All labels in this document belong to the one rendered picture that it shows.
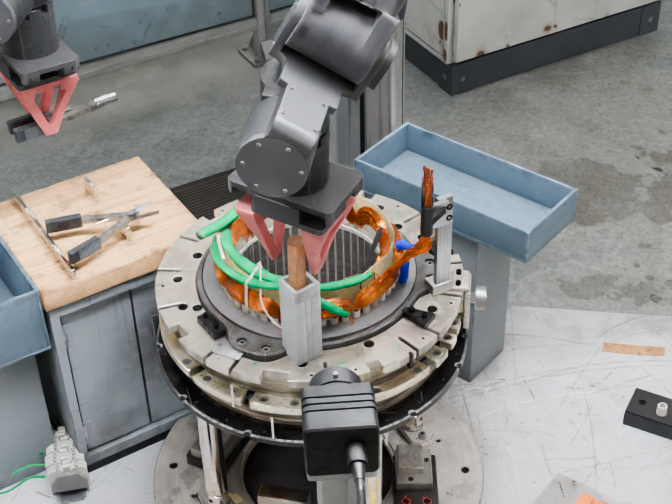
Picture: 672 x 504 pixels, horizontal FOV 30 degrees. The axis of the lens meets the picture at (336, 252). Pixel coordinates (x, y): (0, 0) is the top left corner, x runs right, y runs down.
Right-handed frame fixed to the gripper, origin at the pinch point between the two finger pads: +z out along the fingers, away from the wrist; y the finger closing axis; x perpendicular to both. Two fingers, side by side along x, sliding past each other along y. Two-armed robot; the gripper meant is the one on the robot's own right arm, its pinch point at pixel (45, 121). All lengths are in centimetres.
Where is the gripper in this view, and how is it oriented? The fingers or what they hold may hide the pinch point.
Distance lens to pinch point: 142.6
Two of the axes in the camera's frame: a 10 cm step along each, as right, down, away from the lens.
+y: 5.4, 5.0, -6.7
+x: 8.4, -3.3, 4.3
